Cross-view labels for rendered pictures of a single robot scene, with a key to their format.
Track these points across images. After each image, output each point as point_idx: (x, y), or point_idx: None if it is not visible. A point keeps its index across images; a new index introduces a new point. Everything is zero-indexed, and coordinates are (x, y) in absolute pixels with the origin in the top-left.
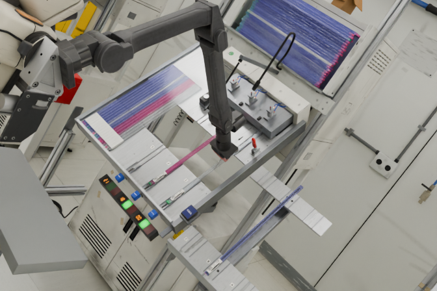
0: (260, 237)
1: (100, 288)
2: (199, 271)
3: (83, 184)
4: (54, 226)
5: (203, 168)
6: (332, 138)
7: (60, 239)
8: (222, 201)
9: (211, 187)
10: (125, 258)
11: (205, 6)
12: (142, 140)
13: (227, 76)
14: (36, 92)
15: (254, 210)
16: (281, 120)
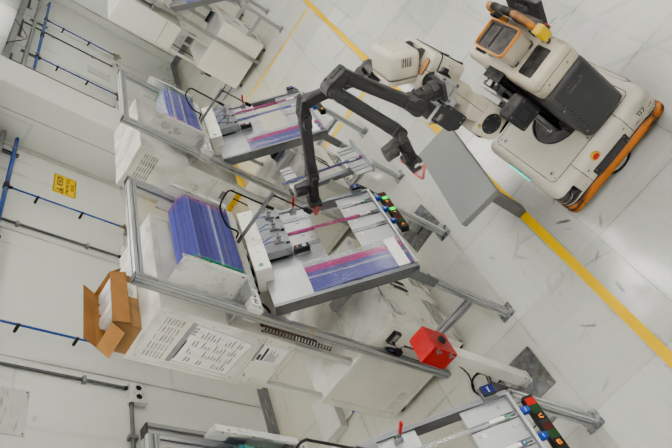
0: (320, 178)
1: (439, 301)
2: (362, 151)
3: None
4: (434, 164)
5: (319, 361)
6: None
7: (431, 156)
8: (319, 309)
9: (322, 325)
10: (411, 285)
11: (304, 94)
12: (368, 238)
13: (273, 268)
14: (413, 88)
15: None
16: (263, 213)
